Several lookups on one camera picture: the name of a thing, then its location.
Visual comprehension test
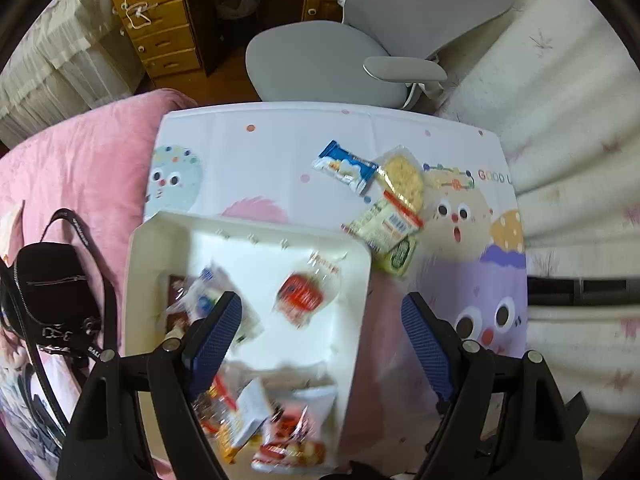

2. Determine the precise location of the blueberry cake packet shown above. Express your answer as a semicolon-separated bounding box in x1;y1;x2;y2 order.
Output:
184;262;264;348

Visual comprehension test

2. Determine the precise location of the dark brown star snack packet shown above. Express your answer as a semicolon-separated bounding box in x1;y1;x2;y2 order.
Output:
160;274;194;338

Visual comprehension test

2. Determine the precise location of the green pineapple cake packet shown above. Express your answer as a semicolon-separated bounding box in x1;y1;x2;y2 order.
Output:
376;235;418;276

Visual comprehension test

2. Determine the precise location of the red white apple chips bag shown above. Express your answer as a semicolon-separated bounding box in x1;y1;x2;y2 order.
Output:
250;385;337;474

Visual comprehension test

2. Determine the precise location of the red hawthorn snack packet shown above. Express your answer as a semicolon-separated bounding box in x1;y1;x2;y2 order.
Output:
273;252;342;330

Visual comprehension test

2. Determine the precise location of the white red-edged cracker packet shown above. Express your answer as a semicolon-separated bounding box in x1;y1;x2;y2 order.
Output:
342;191;423;255

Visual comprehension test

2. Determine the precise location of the round yellow rice cracker packet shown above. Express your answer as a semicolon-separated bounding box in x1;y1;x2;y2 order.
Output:
375;145;425;214

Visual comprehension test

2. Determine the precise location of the blue white cookie packet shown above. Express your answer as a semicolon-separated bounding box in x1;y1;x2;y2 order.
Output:
312;140;378;195

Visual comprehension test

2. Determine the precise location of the dark raisin red-edged packet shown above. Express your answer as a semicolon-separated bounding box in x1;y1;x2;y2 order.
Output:
192;374;238;436

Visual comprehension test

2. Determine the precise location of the orange oats bar packet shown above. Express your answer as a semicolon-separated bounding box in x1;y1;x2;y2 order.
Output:
216;377;273;464

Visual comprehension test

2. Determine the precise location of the white plastic storage tray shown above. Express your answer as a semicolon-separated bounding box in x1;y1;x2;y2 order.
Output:
122;211;371;476

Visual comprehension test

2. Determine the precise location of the white pillow with print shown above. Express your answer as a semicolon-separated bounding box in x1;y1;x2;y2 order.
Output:
1;360;65;479

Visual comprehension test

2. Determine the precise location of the white floral curtain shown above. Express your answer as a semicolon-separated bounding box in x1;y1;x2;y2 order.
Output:
437;0;639;479

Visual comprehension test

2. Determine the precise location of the grey office chair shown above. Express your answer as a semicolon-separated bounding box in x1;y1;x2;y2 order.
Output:
245;0;514;110

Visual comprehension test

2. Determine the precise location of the black handbag with strap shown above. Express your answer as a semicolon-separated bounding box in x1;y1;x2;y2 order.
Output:
1;238;118;431

